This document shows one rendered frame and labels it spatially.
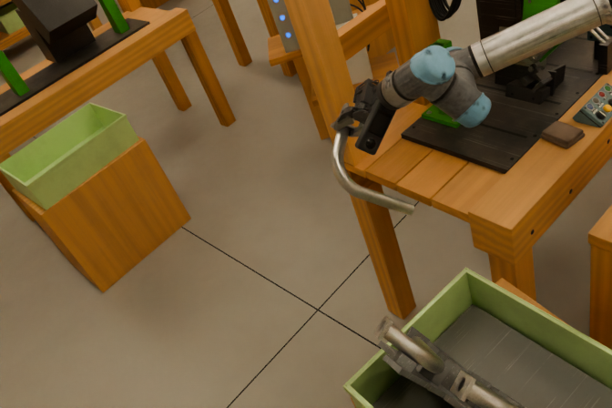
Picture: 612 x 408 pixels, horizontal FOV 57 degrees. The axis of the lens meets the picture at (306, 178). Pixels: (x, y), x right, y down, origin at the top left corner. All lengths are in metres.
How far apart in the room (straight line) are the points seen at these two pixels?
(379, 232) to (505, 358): 0.90
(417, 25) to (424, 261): 1.20
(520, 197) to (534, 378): 0.53
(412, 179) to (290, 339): 1.13
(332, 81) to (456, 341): 0.84
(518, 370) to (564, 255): 1.38
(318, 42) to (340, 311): 1.39
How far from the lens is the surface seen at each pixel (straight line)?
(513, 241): 1.65
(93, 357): 3.17
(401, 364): 1.11
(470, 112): 1.18
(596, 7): 1.28
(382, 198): 1.37
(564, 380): 1.41
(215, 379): 2.71
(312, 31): 1.70
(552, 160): 1.81
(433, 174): 1.84
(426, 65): 1.11
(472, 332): 1.47
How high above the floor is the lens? 2.06
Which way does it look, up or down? 37 degrees down
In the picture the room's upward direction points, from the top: 21 degrees counter-clockwise
